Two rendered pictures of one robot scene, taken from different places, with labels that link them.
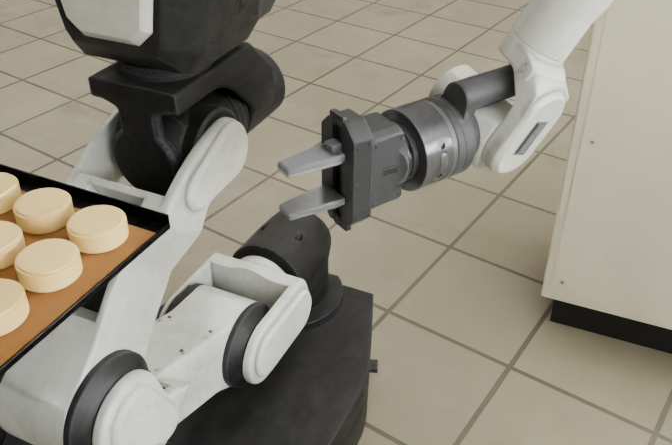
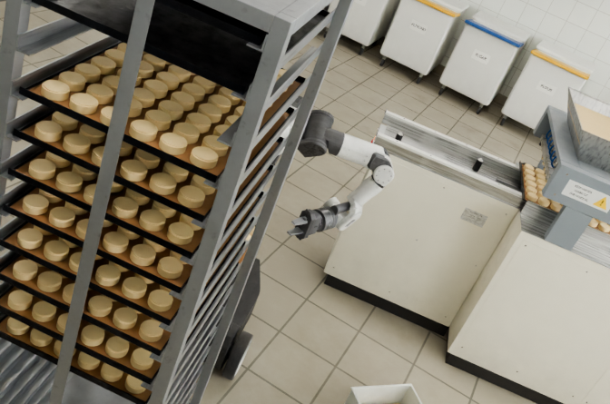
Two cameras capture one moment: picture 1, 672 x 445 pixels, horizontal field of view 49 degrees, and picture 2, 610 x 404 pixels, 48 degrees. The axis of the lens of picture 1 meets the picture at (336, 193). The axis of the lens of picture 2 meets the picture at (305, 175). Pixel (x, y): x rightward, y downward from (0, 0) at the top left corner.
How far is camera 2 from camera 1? 184 cm
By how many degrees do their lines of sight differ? 18
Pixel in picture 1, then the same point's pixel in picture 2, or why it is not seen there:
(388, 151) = (317, 221)
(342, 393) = (251, 296)
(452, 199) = (283, 220)
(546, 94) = (357, 212)
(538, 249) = (321, 251)
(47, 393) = not seen: hidden behind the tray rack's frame
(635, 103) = (376, 203)
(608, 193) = (359, 234)
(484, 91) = (341, 209)
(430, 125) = (328, 216)
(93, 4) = not seen: hidden behind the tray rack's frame
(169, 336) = not seen: hidden behind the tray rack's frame
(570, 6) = (368, 193)
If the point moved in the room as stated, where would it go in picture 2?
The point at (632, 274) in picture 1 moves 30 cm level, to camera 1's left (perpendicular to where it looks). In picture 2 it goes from (361, 268) to (305, 259)
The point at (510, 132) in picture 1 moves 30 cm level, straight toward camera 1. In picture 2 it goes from (346, 221) to (342, 268)
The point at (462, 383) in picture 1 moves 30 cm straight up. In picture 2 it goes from (287, 302) to (307, 256)
